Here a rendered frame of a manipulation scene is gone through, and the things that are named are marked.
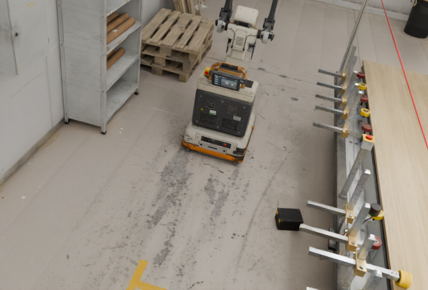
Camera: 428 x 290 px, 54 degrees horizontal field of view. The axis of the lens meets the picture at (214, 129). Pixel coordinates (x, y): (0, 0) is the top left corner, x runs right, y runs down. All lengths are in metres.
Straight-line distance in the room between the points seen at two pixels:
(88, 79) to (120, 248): 1.64
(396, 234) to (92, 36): 2.84
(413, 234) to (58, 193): 2.69
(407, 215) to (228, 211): 1.51
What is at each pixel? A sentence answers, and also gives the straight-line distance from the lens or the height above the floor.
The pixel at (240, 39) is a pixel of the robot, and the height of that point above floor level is 1.13.
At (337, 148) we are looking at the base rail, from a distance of 3.57.
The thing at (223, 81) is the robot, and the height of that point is 0.87.
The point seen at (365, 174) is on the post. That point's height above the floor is 1.14.
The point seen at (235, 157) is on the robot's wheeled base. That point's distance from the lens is 4.09.
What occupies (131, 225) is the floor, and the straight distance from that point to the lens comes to 3.50.
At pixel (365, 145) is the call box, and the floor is 1.18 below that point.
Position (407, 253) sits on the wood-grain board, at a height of 0.90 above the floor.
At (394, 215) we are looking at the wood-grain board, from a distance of 2.85.
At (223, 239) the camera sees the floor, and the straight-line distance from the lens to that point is 3.49.
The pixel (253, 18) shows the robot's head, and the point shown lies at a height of 1.33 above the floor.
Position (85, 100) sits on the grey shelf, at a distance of 4.27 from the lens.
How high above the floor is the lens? 2.63
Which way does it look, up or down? 35 degrees down
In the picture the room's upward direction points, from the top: 11 degrees clockwise
